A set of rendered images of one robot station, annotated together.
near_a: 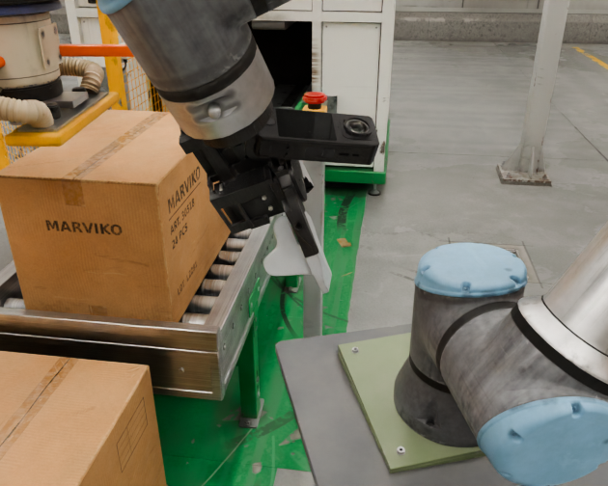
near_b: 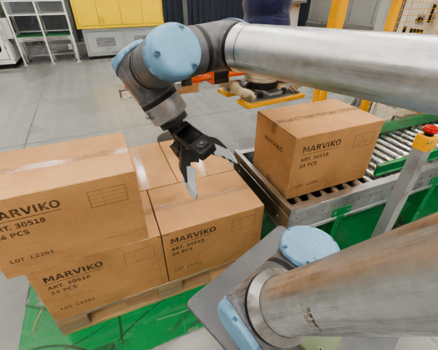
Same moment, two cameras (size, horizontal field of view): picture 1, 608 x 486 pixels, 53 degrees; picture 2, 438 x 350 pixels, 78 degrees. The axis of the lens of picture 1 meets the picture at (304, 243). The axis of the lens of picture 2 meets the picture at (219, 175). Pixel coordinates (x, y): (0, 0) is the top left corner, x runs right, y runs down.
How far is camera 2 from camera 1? 0.61 m
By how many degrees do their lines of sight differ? 51
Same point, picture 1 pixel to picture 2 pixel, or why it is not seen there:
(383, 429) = not seen: hidden behind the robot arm
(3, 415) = (215, 189)
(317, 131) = (188, 138)
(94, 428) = (227, 210)
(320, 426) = (247, 261)
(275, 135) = (175, 132)
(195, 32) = (133, 90)
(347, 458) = (239, 277)
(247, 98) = (156, 117)
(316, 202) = (402, 186)
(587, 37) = not seen: outside the picture
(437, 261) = (296, 230)
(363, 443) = not seen: hidden behind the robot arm
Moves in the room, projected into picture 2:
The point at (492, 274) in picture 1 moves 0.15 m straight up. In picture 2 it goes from (304, 253) to (316, 206)
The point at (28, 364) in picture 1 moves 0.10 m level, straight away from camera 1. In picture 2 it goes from (236, 180) to (243, 172)
